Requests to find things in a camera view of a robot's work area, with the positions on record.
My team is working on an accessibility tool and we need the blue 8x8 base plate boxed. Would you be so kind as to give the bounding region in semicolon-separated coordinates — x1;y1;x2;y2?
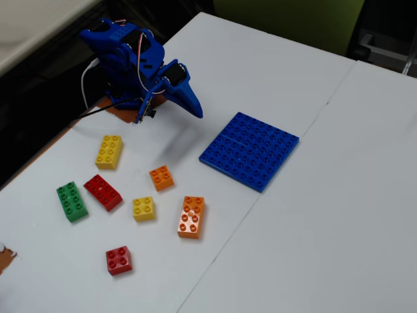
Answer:
198;112;300;194

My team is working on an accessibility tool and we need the white cable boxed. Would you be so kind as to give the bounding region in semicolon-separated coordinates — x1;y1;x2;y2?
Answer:
80;59;100;109

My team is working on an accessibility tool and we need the red white servo wire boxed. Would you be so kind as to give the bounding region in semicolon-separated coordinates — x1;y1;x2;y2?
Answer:
136;29;164;95

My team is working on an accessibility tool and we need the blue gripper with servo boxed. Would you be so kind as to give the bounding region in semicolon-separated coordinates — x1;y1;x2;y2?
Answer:
134;59;204;125

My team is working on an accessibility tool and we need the orange 2x2 block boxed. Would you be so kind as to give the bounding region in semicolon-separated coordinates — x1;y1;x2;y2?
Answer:
149;165;175;192

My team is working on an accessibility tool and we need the red 2x4 block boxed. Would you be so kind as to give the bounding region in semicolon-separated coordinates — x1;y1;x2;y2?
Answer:
83;173;124;213

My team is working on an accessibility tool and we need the yellow 2x2 block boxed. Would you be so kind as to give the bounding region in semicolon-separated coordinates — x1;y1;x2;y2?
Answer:
132;196;157;223

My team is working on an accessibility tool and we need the green 2x4 block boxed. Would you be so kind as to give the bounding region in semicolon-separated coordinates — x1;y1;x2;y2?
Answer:
55;181;89;224

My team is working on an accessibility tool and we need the green chair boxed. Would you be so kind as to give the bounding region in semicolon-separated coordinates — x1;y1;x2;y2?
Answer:
213;0;366;57

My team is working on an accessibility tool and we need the black cable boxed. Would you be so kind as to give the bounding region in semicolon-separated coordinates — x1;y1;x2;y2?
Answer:
75;98;141;120

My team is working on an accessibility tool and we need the yellow 2x4 block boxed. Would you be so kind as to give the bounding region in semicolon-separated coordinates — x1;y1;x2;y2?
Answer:
94;134;124;170

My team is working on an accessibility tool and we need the red 2x2 block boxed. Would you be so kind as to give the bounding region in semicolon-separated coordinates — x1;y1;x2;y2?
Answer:
105;245;134;276

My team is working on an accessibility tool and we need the orange 2x4 block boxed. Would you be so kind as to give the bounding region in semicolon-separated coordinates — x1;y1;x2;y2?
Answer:
177;195;206;240

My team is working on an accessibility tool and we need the white foam board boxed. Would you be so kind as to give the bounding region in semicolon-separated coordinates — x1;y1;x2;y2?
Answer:
0;12;358;313
177;60;417;313

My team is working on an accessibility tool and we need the white desk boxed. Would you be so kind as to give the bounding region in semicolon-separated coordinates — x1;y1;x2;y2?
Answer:
0;0;102;76

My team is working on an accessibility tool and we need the grey metal chair base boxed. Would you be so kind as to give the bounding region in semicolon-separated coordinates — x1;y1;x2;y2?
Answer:
353;31;417;78

